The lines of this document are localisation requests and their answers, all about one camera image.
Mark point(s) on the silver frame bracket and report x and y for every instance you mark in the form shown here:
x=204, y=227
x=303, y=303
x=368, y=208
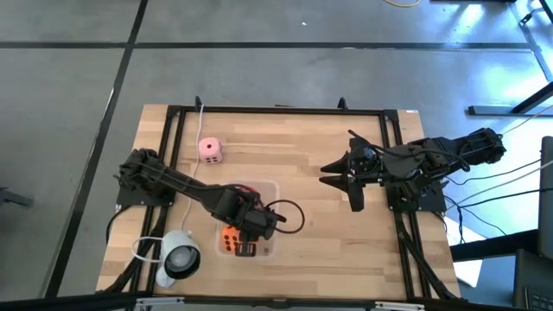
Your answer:
x=399, y=306
x=160, y=302

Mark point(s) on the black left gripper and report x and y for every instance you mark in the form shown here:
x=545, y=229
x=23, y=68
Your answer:
x=250, y=216

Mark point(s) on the clear plastic bin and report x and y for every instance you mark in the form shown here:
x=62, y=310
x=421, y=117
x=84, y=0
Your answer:
x=268, y=194

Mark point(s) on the black furniture foot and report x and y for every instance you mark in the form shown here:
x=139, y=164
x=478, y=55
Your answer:
x=510, y=110

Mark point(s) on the black table frame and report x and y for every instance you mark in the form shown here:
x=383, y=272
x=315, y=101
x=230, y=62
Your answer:
x=281, y=111

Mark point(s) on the white table camera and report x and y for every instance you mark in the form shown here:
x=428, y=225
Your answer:
x=179, y=259

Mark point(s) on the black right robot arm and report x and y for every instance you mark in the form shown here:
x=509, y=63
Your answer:
x=432, y=160

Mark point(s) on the large orange foam die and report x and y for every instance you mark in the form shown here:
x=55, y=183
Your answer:
x=230, y=237

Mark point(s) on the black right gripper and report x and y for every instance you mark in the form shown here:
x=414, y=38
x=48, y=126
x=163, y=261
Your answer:
x=365, y=162

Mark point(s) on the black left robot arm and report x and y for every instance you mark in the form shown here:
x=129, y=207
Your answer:
x=173, y=179

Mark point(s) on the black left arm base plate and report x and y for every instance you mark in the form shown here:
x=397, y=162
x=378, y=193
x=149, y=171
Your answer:
x=142, y=198

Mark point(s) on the grey panel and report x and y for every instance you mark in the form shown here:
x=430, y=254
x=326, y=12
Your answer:
x=547, y=194

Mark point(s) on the large pink foam die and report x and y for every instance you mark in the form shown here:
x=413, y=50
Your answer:
x=210, y=150

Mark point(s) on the black equipment case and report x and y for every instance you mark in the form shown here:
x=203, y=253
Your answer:
x=531, y=281

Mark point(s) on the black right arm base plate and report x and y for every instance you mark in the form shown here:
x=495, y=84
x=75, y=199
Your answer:
x=427, y=202

